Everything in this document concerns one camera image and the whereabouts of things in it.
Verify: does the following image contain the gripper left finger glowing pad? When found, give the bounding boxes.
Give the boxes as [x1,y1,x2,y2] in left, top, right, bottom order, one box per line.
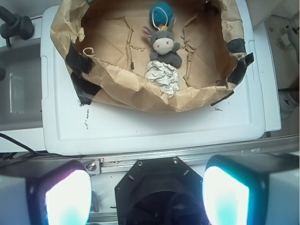
[0,159,92,225]

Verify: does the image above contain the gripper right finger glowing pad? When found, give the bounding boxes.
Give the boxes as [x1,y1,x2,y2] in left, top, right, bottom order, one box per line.
[202,153,300,225]

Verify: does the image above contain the crumpled white paper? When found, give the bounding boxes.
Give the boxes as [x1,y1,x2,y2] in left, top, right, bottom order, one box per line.
[145,60,180,97]

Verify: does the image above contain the white plastic bin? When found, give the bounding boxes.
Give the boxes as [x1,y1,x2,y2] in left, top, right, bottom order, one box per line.
[40,6,266,155]

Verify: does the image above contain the black tape strip left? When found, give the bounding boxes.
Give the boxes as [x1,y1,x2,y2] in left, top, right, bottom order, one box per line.
[65,42,101,105]

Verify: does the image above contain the black tape strip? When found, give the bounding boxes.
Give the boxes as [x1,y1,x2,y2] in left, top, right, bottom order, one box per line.
[209,38,254,106]
[65,42,101,105]

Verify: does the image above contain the black tape strip right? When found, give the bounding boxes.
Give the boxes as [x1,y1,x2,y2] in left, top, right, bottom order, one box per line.
[209,38,254,106]

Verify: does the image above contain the grey plush donkey toy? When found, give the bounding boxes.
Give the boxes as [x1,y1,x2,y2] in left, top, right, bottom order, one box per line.
[142,18,182,68]

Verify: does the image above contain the crumpled brown paper lining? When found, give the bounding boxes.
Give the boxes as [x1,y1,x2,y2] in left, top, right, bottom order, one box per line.
[50,0,244,113]

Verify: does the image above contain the grey clamp knob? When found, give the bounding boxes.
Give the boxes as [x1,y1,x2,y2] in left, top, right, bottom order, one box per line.
[0,6,34,48]

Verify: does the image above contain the teal yarn ball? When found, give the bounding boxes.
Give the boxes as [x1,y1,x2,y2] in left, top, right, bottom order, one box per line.
[149,1,173,26]

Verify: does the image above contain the aluminium frame rail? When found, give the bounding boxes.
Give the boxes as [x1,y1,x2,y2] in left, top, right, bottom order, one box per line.
[15,134,300,176]

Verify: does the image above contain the black octagonal mount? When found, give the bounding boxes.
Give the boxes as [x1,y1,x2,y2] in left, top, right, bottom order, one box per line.
[115,157,209,225]

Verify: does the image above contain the black cable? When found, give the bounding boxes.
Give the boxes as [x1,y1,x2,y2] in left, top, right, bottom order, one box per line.
[0,132,83,158]

